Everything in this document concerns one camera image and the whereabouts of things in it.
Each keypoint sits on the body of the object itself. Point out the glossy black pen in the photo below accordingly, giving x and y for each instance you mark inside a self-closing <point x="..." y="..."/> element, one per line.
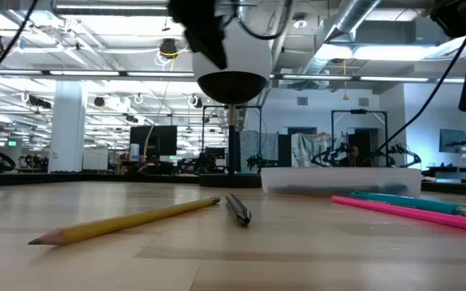
<point x="239" y="212"/>

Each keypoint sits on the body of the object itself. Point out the green exit sign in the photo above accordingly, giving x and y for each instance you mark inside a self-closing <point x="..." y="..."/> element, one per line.
<point x="12" y="143"/>

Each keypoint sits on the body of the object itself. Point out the clear pencil box orange lid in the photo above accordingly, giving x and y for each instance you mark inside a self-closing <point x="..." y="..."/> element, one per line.
<point x="342" y="180"/>

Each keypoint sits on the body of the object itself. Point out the person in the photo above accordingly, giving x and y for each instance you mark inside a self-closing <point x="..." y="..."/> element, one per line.
<point x="352" y="157"/>

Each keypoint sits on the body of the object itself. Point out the wall screen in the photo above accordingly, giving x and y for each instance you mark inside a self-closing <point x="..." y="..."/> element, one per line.
<point x="454" y="140"/>

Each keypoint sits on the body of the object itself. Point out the black metal frame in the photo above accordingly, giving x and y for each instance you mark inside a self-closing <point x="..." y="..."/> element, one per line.
<point x="333" y="129"/>

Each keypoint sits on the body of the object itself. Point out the white pillar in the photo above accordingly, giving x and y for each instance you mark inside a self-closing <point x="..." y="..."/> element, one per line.
<point x="67" y="129"/>

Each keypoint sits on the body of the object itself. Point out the turquoise blue pen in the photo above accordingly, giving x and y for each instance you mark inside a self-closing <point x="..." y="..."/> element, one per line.
<point x="411" y="202"/>

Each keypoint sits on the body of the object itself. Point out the black background robot arm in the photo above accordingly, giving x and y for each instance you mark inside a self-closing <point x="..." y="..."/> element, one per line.
<point x="405" y="153"/>
<point x="326" y="155"/>

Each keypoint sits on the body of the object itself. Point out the grey cover sheet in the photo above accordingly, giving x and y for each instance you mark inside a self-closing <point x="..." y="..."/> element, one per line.
<point x="306" y="147"/>

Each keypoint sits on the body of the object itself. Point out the black monitor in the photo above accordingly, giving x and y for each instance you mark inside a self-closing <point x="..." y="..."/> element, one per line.
<point x="154" y="140"/>

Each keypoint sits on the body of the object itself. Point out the white canister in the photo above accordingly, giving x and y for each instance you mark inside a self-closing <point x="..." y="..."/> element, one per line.
<point x="134" y="153"/>

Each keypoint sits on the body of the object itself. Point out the yellow wooden pencil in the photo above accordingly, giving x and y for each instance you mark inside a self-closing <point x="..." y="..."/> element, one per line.
<point x="136" y="220"/>

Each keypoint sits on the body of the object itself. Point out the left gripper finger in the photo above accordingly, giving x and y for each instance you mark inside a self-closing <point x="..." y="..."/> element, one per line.
<point x="210" y="48"/>

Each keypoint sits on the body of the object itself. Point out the white globe lamp black base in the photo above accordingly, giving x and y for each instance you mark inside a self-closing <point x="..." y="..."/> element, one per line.
<point x="249" y="56"/>

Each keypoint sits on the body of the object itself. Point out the pink pencil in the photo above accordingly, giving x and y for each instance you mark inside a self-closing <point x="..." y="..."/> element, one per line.
<point x="403" y="213"/>

